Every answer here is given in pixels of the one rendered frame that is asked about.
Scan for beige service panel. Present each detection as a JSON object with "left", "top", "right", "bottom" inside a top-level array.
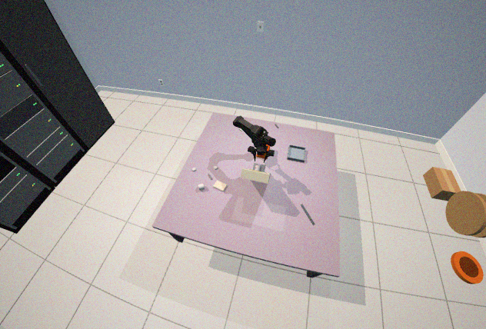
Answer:
[{"left": 241, "top": 168, "right": 271, "bottom": 184}]

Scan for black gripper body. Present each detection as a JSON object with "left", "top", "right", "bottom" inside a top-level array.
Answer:
[{"left": 248, "top": 142, "right": 275, "bottom": 156}]

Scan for beige flat block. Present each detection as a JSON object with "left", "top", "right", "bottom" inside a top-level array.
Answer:
[{"left": 213, "top": 181, "right": 227, "bottom": 191}]

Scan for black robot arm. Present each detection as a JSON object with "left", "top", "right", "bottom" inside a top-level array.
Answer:
[{"left": 233, "top": 115, "right": 276, "bottom": 155}]

